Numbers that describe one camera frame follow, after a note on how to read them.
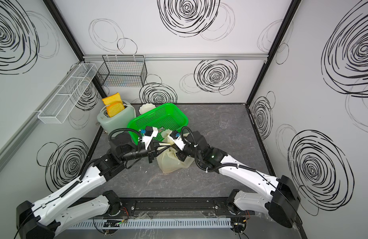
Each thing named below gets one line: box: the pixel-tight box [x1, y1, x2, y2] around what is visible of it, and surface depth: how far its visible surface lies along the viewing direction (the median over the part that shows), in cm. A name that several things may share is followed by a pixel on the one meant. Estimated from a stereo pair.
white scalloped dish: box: [138, 103, 157, 115], surface depth 118 cm
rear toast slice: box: [101, 92, 123, 108], surface depth 96 cm
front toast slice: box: [106, 102, 125, 118], surface depth 92 cm
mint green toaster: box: [96, 100, 136, 134], surface depth 96 cm
